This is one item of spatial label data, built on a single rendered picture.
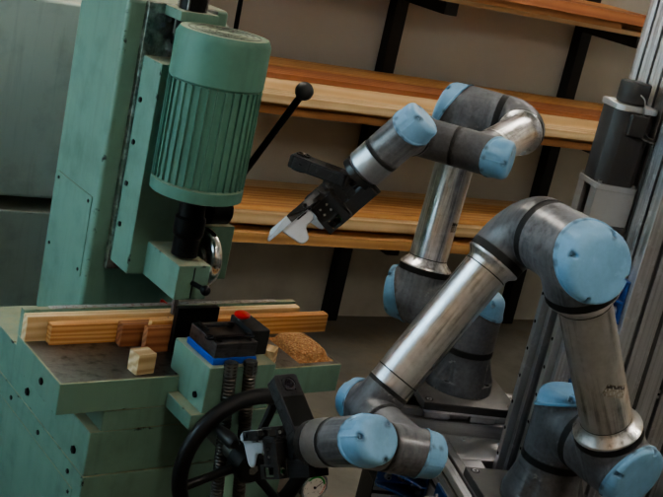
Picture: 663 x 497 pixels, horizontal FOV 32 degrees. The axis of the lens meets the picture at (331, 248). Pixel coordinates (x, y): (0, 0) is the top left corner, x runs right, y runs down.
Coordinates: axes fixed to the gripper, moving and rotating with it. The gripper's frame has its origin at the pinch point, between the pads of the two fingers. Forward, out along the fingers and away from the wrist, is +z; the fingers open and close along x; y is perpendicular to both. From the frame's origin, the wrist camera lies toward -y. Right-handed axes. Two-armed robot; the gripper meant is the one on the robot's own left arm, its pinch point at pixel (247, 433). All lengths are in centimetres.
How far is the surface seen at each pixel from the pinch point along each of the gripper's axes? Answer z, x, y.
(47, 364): 27.5, -22.7, -15.2
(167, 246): 31.6, 4.9, -37.0
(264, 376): 10.7, 11.3, -9.6
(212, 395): 12.3, 1.1, -6.9
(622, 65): 177, 335, -149
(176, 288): 24.6, 2.3, -27.7
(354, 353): 223, 193, -23
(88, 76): 40, -5, -73
